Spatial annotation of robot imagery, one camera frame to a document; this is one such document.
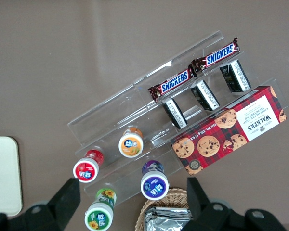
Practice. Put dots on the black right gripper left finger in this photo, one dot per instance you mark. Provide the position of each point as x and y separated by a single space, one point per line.
65 199

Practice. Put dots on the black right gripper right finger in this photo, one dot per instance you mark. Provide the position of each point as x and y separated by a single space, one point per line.
202 199

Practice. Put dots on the woven wicker basket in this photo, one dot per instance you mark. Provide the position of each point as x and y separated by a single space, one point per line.
166 198

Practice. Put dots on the foil wrapped sandwich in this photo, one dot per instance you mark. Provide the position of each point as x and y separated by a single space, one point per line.
166 220

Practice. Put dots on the cream white tray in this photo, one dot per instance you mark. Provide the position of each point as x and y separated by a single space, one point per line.
3 175

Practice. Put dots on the green gum bottle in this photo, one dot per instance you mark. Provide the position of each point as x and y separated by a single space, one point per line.
100 213

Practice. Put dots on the red gum bottle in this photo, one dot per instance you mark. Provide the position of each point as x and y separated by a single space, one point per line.
88 167

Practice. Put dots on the purple gum bottle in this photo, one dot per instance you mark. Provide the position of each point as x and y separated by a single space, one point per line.
154 183

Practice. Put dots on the red Walkers shortbread cookie box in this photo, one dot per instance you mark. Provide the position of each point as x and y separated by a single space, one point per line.
228 130

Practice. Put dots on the orange gum bottle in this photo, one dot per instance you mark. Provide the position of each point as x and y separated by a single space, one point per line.
131 144

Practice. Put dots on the small black white snack box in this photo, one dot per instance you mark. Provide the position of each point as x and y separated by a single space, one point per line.
205 95
175 113
236 76

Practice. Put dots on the clear acrylic tiered display stand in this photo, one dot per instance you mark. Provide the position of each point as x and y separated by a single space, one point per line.
144 115

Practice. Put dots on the Snickers chocolate bar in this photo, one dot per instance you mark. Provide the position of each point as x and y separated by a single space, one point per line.
216 55
174 83

